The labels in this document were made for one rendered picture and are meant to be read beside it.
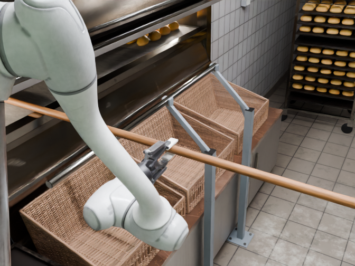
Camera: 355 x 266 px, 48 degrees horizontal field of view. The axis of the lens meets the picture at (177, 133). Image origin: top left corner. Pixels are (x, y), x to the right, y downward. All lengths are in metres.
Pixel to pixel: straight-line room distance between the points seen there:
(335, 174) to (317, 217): 0.57
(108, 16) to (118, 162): 1.13
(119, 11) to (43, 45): 1.31
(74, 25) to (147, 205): 0.47
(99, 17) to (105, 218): 1.06
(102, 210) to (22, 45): 0.53
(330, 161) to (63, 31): 3.13
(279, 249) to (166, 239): 1.73
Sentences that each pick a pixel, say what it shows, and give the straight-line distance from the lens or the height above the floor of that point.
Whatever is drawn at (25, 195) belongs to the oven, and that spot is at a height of 0.88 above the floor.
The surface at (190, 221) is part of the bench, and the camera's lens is 1.98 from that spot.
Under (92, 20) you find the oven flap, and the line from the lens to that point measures 1.86.
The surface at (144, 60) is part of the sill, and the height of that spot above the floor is 1.18.
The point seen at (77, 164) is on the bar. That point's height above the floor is 1.17.
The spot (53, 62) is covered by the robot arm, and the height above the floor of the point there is 1.69.
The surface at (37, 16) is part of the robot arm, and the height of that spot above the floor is 1.77.
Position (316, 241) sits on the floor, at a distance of 2.83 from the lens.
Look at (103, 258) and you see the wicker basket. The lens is 1.85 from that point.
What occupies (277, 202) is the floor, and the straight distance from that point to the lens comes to 3.06.
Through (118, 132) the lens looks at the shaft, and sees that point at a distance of 1.48.
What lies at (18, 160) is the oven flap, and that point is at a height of 1.04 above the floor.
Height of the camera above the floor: 1.92
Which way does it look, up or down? 30 degrees down
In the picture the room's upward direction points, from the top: 2 degrees counter-clockwise
